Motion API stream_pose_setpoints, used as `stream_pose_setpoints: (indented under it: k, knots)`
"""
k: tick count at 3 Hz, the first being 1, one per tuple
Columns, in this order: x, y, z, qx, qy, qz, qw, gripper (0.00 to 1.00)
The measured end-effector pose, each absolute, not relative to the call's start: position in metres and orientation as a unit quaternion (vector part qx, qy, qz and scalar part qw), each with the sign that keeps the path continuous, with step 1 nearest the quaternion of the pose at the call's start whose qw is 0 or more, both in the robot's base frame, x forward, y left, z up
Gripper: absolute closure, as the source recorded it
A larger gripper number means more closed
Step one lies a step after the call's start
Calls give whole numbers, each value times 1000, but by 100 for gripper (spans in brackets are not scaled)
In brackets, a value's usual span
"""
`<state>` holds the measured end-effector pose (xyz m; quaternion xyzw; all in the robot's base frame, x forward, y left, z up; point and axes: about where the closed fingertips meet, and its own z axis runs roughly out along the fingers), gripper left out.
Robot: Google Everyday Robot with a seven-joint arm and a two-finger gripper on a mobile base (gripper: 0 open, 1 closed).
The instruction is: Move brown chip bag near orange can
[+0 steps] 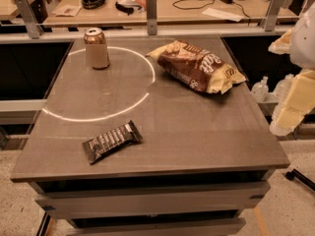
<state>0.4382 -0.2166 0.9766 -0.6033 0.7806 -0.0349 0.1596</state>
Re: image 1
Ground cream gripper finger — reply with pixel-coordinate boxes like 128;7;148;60
270;69;315;136
268;29;292;55

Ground brown chip bag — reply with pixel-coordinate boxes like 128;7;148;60
147;40;246;94

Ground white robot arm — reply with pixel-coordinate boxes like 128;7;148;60
268;3;315;136

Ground orange soda can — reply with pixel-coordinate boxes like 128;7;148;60
84;28;110;70

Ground right clear plastic bottle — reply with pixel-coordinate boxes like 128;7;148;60
273;74;293;99

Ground clear plastic bottle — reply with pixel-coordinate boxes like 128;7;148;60
273;74;293;99
251;76;269;102

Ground left clear plastic bottle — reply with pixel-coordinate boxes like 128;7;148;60
251;76;269;102

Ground black stand foot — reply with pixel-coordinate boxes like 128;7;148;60
284;169;315;191

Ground white paper sheet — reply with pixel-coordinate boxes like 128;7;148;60
202;8;243;22

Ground grey cabinet with drawers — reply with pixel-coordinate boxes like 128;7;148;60
11;37;288;236

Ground black sunglasses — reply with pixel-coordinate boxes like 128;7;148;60
115;2;142;15

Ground black snack bar wrapper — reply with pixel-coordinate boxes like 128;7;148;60
82;120;142;165

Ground paper card on desk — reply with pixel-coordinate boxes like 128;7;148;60
52;5;82;17

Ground right metal bracket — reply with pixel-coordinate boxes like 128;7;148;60
261;0;284;31

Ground metal bracket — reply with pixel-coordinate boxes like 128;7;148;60
14;0;42;39
146;0;158;35
261;0;284;31

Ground middle metal bracket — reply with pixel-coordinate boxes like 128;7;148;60
146;0;158;35

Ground left metal bracket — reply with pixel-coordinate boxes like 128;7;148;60
14;0;42;39

